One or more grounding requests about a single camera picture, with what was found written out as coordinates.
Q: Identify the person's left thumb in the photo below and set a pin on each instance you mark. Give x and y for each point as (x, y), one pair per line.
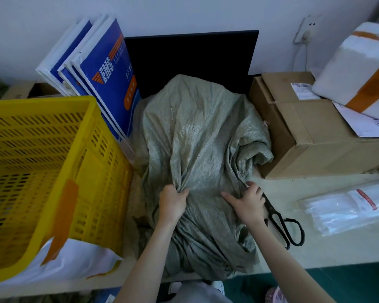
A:
(183, 193)

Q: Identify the black flat monitor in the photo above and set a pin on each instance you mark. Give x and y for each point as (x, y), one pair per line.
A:
(189, 56)

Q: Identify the person's left hand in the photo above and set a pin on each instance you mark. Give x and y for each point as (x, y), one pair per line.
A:
(171, 205)

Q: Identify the white mailer bag orange tape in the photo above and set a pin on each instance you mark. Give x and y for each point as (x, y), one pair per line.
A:
(72, 260)

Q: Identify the pink shoe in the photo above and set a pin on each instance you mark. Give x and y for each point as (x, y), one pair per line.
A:
(275, 296)

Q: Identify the person's right forearm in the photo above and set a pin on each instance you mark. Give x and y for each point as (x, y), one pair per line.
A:
(284, 268)

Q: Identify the white paper envelope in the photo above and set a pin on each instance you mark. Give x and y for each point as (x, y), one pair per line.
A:
(363, 124)

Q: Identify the white shipping label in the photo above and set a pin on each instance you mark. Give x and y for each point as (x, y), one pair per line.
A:
(304, 91)

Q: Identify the small open cardboard box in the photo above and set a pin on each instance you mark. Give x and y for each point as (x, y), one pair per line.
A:
(19, 89)

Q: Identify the large brown cardboard box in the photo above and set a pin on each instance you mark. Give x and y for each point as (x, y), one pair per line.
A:
(312, 135)

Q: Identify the pack of clear plastic bags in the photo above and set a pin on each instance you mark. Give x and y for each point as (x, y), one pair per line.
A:
(344, 208)

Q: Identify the grey-green woven sack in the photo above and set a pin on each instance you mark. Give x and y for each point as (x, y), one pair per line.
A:
(195, 135)

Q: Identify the person's left forearm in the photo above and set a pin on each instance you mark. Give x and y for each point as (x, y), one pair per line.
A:
(145, 268)

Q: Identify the black scissors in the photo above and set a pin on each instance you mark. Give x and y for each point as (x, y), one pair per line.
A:
(282, 225)

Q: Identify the white foam box orange tape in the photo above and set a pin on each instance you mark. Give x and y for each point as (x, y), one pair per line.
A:
(357, 69)

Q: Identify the yellow plastic crate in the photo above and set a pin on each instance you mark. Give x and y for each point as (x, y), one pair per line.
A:
(38, 160)

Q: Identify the person's right thumb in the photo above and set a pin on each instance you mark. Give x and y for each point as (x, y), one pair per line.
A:
(230, 198)

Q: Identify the blue white courier envelope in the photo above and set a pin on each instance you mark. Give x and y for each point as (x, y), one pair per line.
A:
(70, 79)
(109, 78)
(61, 48)

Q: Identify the grey trousers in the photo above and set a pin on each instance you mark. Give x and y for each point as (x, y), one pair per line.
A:
(202, 295)

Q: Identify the white wall socket with plug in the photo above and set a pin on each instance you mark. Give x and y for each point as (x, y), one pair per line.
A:
(306, 29)

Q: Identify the person's right hand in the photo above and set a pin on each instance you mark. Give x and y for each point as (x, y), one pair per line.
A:
(248, 207)

